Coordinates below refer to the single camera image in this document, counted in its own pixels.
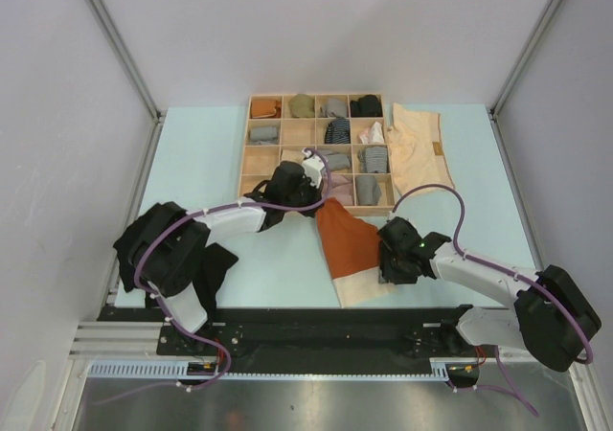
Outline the pink white rolled underwear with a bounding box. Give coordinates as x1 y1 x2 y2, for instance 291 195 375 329
358 122 385 145

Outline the orange and cream underwear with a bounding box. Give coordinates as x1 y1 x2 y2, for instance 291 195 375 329
316 198 394 307

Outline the grey rolled underwear bottom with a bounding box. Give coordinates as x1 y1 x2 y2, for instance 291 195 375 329
355 174 381 206

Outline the aluminium frame profile front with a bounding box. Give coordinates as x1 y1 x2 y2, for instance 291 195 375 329
66 319 595 364

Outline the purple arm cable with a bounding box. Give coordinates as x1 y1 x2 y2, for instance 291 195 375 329
133 147 334 406
386 184 596 418

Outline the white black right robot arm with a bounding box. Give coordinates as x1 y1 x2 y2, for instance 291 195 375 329
377 217 602 372

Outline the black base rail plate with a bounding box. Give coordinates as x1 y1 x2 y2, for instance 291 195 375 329
98 306 561 377

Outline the grey rolled underwear left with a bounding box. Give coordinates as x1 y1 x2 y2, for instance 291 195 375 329
248 126 279 145

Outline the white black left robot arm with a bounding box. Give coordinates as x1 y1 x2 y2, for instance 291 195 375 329
113 156 329 354

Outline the grey rolled underwear middle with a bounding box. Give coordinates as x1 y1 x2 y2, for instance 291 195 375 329
319 149 351 171

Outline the wooden grid organizer tray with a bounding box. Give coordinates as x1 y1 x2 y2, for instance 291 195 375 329
234 91 399 219

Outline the navy striped rolled underwear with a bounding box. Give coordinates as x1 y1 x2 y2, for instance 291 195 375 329
324 118 351 145

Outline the grey striped rolled underwear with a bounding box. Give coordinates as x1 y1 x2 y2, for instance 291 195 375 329
357 147 388 173

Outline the olive rolled underwear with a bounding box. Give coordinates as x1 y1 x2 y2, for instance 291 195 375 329
288 94 315 119

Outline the black garment pile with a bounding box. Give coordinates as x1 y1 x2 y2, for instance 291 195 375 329
113 202 238 313

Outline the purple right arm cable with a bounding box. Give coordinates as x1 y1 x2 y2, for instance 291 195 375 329
386 184 596 418

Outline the peach rolled underwear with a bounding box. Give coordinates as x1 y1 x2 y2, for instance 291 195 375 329
280 148 305 164

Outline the orange rolled underwear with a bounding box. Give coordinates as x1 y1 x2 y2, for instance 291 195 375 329
250 99 282 119

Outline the grey rolled underwear top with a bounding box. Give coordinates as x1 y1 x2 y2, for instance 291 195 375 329
320 98 348 118

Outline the aluminium corner post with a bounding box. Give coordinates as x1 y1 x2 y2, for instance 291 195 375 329
488 0 580 122
70 0 167 125

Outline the white slotted cable duct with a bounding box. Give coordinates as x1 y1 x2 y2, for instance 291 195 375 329
87 359 476 383

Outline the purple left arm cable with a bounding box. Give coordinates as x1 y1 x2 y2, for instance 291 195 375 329
133 147 334 406

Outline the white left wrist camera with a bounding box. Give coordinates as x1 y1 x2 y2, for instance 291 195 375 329
301 147 329 188

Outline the aluminium corner post right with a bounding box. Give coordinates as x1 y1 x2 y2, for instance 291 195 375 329
488 0 580 122

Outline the aluminium corner post left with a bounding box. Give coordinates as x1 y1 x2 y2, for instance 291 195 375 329
70 0 167 125

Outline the black rolled underwear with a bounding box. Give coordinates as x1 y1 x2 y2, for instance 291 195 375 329
350 94 383 118

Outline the peach underwear flat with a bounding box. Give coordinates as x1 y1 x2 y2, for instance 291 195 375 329
387 103 455 195

